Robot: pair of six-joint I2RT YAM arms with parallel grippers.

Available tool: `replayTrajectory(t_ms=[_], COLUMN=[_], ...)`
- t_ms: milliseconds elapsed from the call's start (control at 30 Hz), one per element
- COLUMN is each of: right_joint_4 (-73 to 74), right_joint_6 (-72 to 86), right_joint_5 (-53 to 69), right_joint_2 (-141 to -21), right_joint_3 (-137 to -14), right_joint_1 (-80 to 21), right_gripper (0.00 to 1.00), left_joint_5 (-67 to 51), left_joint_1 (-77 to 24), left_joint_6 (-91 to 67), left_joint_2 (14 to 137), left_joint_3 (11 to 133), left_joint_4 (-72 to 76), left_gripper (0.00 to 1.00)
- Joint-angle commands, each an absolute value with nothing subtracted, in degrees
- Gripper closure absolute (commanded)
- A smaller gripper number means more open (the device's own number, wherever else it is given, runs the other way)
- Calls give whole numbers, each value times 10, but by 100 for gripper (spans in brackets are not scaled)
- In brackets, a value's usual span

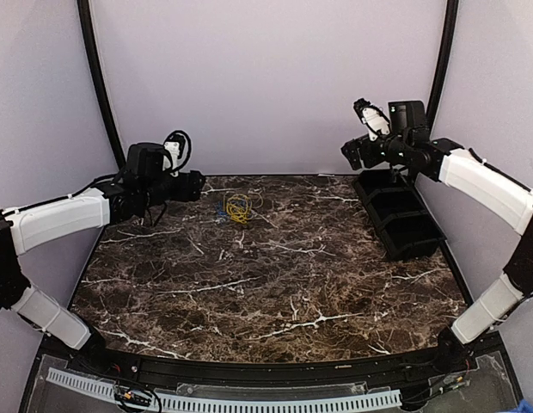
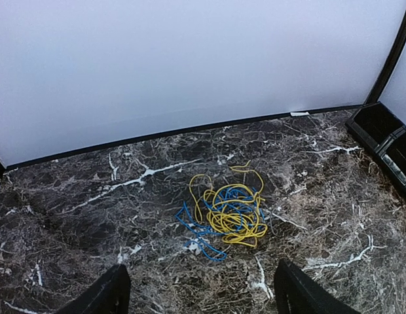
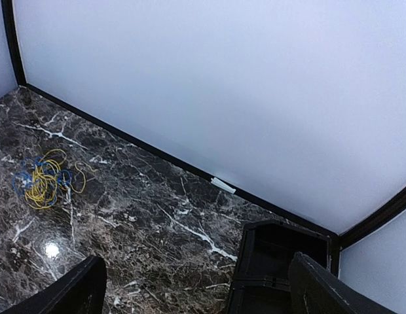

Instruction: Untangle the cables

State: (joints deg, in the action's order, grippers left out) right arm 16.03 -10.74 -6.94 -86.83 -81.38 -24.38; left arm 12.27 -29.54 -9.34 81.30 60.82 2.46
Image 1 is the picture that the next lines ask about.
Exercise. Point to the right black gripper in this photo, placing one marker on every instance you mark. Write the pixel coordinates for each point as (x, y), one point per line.
(354, 156)

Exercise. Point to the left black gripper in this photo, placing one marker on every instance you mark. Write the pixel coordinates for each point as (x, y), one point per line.
(190, 188)

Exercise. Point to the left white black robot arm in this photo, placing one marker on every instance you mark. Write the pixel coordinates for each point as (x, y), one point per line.
(152, 176)

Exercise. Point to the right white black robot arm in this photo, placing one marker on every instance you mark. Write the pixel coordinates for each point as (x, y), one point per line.
(401, 137)

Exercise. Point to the black three-compartment bin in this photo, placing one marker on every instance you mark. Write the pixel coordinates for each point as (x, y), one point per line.
(399, 216)

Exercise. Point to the blue object at corner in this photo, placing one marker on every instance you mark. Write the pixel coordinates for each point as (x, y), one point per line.
(524, 407)

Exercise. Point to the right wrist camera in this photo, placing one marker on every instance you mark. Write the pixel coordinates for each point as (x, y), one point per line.
(373, 118)

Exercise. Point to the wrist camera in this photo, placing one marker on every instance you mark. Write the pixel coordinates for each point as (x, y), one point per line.
(178, 147)
(373, 118)

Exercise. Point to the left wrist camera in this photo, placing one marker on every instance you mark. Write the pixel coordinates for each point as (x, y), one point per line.
(178, 147)

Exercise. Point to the right black frame post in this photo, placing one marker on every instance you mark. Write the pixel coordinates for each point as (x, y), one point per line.
(446, 42)

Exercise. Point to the black frame post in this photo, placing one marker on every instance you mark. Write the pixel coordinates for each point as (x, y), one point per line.
(446, 42)
(95, 70)

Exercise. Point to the left black frame post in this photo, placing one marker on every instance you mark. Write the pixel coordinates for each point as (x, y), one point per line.
(95, 70)

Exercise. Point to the black front rail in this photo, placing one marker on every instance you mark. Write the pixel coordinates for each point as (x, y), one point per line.
(409, 369)

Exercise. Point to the white slotted cable duct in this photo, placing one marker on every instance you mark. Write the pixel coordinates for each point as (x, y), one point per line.
(222, 400)

